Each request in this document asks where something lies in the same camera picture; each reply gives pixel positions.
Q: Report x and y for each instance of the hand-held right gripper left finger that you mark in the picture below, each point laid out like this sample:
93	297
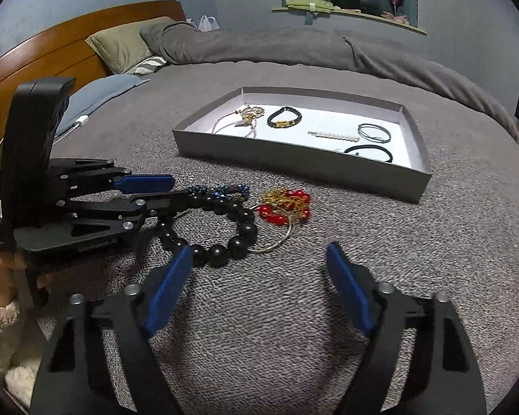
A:
168	294

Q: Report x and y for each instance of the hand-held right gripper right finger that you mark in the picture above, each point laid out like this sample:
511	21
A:
350	289

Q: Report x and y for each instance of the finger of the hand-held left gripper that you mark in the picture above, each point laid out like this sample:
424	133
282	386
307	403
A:
149	183
168	201

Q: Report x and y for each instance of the pearl hair clip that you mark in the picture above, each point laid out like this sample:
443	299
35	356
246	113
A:
333	135

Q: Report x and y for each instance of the shallow grey cardboard box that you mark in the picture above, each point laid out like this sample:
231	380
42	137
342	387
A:
328	116

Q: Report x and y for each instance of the person's left hand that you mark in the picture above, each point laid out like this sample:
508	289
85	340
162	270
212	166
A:
0	281

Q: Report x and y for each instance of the thin metal hoop bangle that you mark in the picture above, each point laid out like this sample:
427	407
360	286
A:
285	233

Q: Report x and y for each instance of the light blue blanket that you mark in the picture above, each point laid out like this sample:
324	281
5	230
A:
99	95

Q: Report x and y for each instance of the wooden headboard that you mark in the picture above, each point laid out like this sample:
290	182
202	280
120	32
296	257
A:
47	52

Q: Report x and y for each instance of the striped pillow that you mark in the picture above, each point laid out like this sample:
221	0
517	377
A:
149	64

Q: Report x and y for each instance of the olive pillow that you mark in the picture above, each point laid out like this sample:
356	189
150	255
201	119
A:
121	47

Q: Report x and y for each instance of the white fluffy cloth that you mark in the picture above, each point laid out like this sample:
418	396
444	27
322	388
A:
8	346

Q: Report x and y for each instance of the white plastic bag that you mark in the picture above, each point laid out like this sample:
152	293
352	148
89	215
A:
208	24

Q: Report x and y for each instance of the grey duvet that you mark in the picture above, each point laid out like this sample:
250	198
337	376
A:
328	60

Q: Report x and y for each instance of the green cloth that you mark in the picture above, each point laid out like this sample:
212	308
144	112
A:
305	0

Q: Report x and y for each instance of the wooden window sill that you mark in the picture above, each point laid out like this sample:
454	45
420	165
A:
350	14

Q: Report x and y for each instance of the black cloth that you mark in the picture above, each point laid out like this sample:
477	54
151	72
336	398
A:
354	4

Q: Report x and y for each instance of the pink cloth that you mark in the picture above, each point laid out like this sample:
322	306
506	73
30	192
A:
395	17

